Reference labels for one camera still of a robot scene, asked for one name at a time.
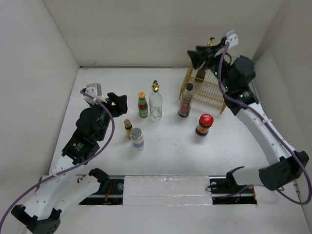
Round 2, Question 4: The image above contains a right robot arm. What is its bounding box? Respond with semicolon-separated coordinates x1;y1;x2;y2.
187;42;312;196

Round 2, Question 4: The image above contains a small brown bottle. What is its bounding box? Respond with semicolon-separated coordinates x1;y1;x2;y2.
124;119;133;138

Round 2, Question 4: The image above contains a black cap vinegar bottle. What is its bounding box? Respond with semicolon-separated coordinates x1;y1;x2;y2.
178;83;194;117

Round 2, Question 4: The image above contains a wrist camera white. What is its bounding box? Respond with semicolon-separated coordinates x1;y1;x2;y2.
225;30;239;49
83;83;102;105

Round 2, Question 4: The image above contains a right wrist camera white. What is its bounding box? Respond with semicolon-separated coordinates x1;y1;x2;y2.
225;30;239;49

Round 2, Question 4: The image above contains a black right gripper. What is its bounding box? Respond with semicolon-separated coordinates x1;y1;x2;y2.
187;42;234;90

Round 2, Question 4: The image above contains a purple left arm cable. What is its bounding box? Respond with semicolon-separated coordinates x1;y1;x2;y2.
0;90;115;227

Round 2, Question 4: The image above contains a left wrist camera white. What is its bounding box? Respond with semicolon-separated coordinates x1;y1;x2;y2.
83;83;102;105

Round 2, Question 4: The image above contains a dark liquid oil bottle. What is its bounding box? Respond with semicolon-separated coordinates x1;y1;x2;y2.
195;37;215;83

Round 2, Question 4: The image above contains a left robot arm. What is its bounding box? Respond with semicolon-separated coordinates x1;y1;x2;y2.
11;89;128;234

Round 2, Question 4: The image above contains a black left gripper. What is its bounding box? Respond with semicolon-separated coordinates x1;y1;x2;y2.
89;93;126;141

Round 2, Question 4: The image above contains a silver lid spice jar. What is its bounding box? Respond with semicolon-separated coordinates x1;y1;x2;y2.
130;128;144;150

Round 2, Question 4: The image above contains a gold wire basket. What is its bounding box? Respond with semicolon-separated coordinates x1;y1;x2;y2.
179;63;226;114

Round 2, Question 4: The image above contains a red lid sauce jar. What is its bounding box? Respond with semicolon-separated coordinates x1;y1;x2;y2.
195;114;214;136

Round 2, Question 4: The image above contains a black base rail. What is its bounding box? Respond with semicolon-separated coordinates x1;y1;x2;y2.
81;175;257;206

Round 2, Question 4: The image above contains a yellow cap sauce bottle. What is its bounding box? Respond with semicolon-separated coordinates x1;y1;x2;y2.
138;92;148;118

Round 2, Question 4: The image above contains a clear glass oil bottle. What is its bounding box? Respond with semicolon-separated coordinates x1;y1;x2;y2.
149;80;163;121

